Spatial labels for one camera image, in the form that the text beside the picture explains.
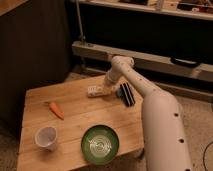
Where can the black striped brush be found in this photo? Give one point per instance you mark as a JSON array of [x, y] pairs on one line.
[[124, 92]]

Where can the vertical metal pole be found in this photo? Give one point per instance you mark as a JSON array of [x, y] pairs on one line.
[[82, 37]]

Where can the orange carrot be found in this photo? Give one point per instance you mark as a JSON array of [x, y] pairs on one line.
[[56, 110]]

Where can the metal shelf frame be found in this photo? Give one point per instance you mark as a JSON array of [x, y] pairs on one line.
[[155, 63]]

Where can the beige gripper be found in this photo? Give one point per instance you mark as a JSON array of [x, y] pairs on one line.
[[109, 86]]

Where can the wooden table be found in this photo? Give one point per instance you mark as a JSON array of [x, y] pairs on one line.
[[80, 113]]

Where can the white cup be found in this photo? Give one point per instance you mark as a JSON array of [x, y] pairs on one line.
[[46, 138]]

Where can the green ceramic bowl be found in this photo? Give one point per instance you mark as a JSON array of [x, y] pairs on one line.
[[100, 145]]

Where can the white plastic bottle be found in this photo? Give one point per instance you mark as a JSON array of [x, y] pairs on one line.
[[96, 91]]

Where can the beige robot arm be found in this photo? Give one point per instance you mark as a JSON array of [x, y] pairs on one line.
[[165, 142]]

